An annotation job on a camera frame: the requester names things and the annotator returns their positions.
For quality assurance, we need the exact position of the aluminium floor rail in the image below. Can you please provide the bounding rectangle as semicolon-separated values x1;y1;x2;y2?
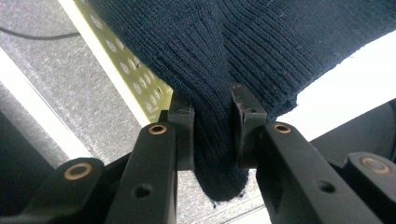
0;46;92;161

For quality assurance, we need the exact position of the black knit vest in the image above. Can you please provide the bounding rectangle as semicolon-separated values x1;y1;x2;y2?
88;0;396;203

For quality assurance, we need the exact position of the thin black floor cable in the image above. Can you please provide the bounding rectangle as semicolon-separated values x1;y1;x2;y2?
0;26;82;41

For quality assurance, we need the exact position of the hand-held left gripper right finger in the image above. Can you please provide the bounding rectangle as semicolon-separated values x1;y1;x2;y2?
231;83;268;169

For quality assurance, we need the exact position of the pale yellow perforated basket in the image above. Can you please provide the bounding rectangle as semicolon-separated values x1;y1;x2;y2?
59;0;174;127

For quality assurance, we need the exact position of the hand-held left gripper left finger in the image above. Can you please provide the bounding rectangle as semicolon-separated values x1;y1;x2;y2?
167;90;195;172

